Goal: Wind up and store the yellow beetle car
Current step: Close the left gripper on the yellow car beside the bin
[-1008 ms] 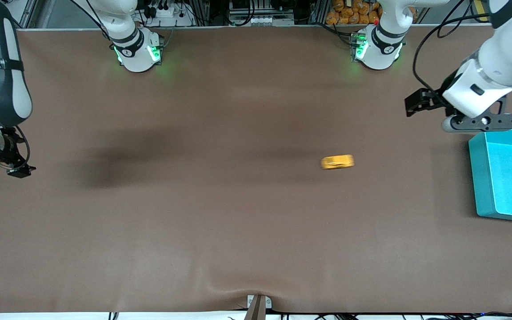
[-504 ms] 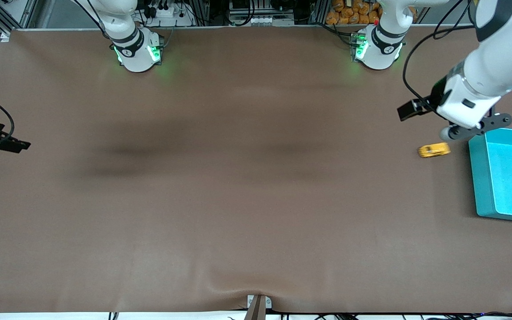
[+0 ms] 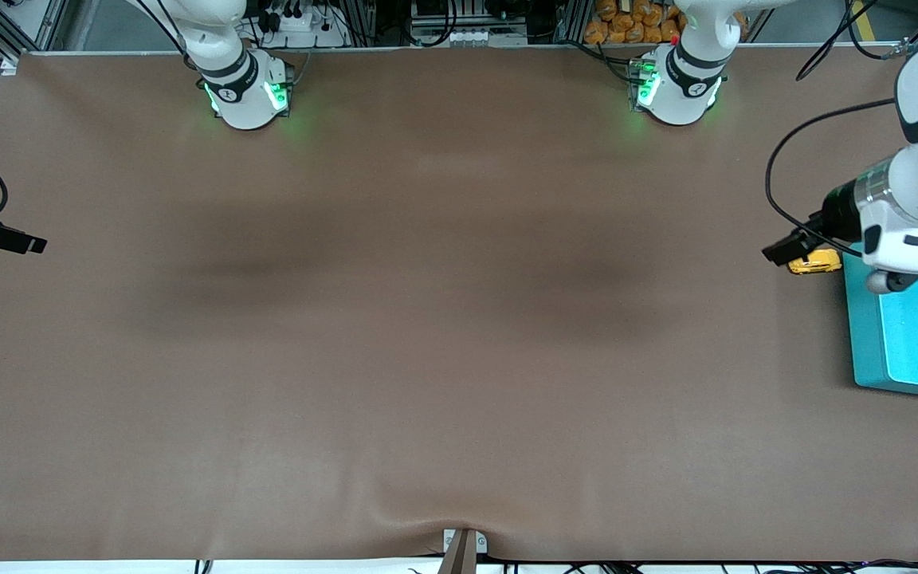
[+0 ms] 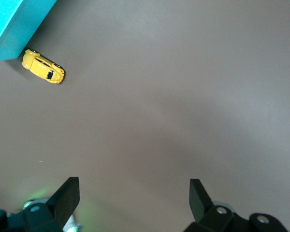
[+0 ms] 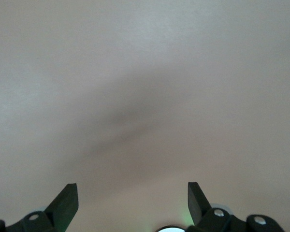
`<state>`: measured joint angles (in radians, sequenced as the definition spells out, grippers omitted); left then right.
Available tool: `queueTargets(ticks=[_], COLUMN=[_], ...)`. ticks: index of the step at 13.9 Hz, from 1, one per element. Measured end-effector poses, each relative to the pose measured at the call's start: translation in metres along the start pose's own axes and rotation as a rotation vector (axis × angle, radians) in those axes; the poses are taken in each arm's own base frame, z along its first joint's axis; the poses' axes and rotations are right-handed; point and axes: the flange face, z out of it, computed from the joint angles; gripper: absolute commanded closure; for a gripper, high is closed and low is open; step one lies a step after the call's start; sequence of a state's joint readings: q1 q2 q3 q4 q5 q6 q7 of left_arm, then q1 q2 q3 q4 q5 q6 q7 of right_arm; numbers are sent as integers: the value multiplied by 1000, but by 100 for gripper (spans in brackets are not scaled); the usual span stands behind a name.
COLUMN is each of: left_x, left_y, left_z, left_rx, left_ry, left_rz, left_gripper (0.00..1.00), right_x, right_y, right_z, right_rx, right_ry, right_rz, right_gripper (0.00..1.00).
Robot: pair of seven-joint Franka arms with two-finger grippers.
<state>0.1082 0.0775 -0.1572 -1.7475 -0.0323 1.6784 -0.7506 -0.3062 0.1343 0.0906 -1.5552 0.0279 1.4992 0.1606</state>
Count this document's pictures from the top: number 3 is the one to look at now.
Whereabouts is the yellow toy beetle car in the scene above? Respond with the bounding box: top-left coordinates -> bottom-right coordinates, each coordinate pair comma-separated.
787,249 -> 843,276

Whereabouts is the teal plastic bin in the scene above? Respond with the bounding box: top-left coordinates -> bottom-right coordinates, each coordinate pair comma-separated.
841,239 -> 918,402

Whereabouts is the pile of orange objects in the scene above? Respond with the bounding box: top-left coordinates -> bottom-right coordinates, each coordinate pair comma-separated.
584,0 -> 685,45

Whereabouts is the brown table mat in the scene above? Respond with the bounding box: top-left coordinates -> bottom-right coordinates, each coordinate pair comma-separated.
0,44 -> 918,564

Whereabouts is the white power strip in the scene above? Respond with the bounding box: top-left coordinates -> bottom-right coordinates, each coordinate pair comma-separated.
256,0 -> 348,49

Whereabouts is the white connector block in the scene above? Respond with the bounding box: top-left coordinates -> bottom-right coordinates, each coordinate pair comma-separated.
411,28 -> 528,47

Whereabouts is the grey metal table clamp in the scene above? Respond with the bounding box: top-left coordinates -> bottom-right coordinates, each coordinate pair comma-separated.
443,529 -> 488,574

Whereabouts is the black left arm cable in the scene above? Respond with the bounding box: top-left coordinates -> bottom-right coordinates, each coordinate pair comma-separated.
764,98 -> 900,260

